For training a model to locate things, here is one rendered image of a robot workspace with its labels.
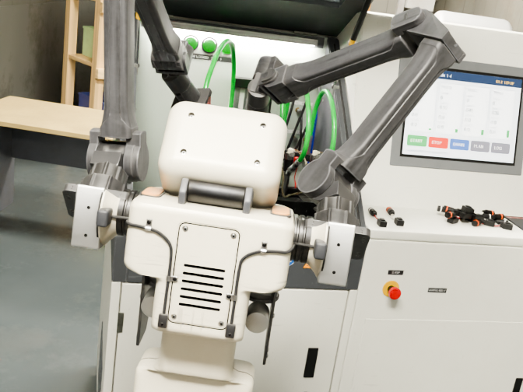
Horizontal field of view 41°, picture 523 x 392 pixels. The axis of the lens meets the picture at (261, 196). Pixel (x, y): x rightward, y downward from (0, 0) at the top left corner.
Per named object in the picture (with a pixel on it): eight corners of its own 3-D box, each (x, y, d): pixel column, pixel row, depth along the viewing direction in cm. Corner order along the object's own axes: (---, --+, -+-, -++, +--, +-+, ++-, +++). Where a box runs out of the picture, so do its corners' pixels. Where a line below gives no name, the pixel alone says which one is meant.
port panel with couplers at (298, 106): (273, 152, 236) (287, 61, 226) (272, 150, 239) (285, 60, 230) (310, 155, 239) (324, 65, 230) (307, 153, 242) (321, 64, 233)
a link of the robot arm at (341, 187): (337, 200, 126) (353, 215, 129) (340, 156, 131) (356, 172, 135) (296, 214, 131) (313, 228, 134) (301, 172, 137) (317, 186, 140)
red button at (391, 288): (385, 302, 199) (389, 286, 198) (380, 295, 203) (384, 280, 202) (402, 302, 201) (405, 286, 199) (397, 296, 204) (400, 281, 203)
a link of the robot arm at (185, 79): (157, 80, 172) (177, 76, 170) (163, 59, 175) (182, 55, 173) (170, 97, 177) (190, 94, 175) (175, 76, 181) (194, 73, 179)
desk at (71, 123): (185, 271, 386) (198, 152, 365) (-45, 233, 392) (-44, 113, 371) (205, 232, 449) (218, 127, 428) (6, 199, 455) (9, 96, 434)
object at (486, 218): (447, 227, 207) (451, 209, 206) (432, 215, 217) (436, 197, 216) (514, 231, 213) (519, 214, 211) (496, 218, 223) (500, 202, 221)
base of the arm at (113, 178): (61, 189, 122) (128, 198, 122) (74, 153, 127) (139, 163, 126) (68, 216, 129) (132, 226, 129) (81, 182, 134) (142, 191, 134)
